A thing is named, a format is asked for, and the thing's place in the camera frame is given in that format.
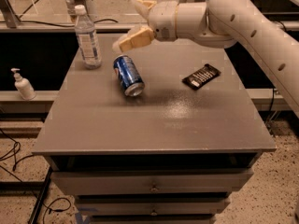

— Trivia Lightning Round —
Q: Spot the far left metal bracket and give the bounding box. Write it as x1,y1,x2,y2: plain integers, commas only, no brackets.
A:
0,0,21,28

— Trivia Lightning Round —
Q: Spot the grey metal rail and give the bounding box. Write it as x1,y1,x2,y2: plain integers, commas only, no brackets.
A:
0,21,299,34

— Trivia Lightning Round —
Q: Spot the white pump dispenser bottle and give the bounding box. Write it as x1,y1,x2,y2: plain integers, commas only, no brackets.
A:
11,68,36,100

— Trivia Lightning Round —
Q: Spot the clear plastic water bottle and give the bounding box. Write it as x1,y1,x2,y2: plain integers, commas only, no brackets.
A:
75,5,102,69

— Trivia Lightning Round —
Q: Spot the grey drawer cabinet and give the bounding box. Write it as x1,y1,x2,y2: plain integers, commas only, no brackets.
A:
34,34,275,224

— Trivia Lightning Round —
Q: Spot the blue Pepsi can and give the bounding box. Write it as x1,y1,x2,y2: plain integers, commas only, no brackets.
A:
113,55,145,97

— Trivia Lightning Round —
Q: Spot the grey drawer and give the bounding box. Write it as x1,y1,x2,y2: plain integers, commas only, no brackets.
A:
76,197,230,216
51,169,253,196

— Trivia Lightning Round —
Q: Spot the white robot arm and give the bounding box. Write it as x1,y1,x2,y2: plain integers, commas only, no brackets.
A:
113,0,299,116

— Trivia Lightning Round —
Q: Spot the black cable behind glass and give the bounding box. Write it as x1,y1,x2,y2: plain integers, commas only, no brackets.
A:
18,0,119,29

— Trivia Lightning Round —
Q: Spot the black snack wrapper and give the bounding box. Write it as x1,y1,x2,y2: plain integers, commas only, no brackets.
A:
182,63,221,91

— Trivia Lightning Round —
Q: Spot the grey top drawer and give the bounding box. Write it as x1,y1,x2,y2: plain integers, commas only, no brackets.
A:
51,169,253,196

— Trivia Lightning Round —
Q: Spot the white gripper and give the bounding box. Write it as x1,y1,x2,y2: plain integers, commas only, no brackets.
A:
112,0,178,53

